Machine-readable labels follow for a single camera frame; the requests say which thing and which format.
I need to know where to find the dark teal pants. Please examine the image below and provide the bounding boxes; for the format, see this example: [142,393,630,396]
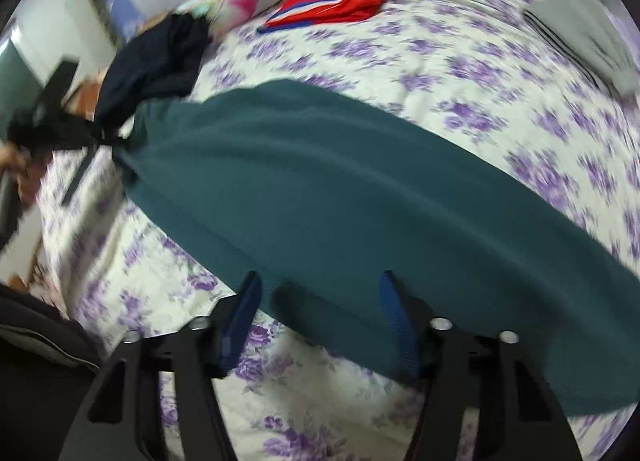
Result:
[113,80,639,415]

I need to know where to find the person's left hand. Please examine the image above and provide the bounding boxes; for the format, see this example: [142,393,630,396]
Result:
[0,142,52,207]

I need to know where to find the grey crt monitor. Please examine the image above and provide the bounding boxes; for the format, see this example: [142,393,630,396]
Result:
[0,24,42,142]

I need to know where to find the dark navy garment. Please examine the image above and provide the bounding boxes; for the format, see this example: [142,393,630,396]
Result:
[94,13,210,132]

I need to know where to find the red striped folded garment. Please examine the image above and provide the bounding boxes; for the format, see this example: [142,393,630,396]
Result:
[257,0,385,34]

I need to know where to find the purple floral bedspread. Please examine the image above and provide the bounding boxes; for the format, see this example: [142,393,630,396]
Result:
[39,0,639,460]

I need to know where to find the folded grey sweatpants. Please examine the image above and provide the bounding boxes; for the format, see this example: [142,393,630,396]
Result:
[522,0,639,99]

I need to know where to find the black strap on bed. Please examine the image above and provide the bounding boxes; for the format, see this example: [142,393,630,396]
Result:
[60,148,99,206]

